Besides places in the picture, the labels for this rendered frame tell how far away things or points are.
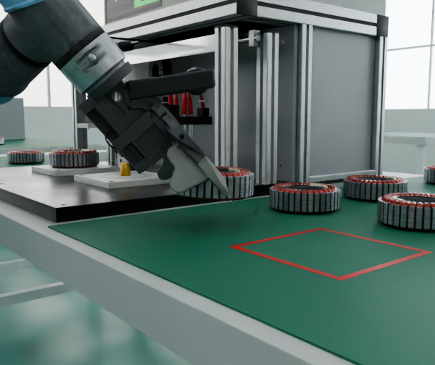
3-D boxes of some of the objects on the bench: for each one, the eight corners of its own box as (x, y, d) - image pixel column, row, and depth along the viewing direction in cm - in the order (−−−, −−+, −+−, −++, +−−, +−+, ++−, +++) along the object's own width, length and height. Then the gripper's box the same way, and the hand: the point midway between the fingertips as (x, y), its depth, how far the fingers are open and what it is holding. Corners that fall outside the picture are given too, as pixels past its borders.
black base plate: (56, 223, 74) (56, 207, 73) (-49, 179, 123) (-49, 170, 123) (287, 193, 103) (287, 181, 103) (128, 167, 152) (127, 159, 152)
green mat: (548, 450, 24) (548, 446, 24) (48, 227, 71) (47, 226, 71) (779, 212, 82) (779, 211, 82) (420, 177, 129) (420, 176, 129)
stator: (60, 169, 113) (59, 152, 113) (42, 165, 122) (41, 150, 122) (107, 166, 120) (107, 150, 120) (87, 163, 129) (86, 148, 128)
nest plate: (56, 177, 111) (55, 171, 111) (31, 171, 122) (31, 165, 122) (119, 171, 120) (119, 166, 120) (90, 166, 132) (90, 161, 131)
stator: (299, 217, 76) (299, 193, 76) (255, 206, 86) (255, 184, 85) (355, 211, 82) (355, 187, 81) (308, 200, 91) (309, 179, 91)
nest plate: (108, 189, 92) (108, 182, 92) (73, 180, 104) (73, 174, 103) (179, 182, 101) (178, 176, 101) (139, 175, 113) (139, 169, 113)
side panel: (299, 193, 102) (302, 23, 98) (287, 191, 104) (290, 25, 100) (382, 182, 119) (388, 37, 115) (370, 180, 122) (376, 39, 117)
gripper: (76, 104, 74) (169, 206, 80) (76, 104, 57) (194, 235, 63) (121, 65, 75) (210, 169, 81) (135, 53, 58) (246, 187, 63)
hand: (217, 182), depth 72 cm, fingers closed on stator, 13 cm apart
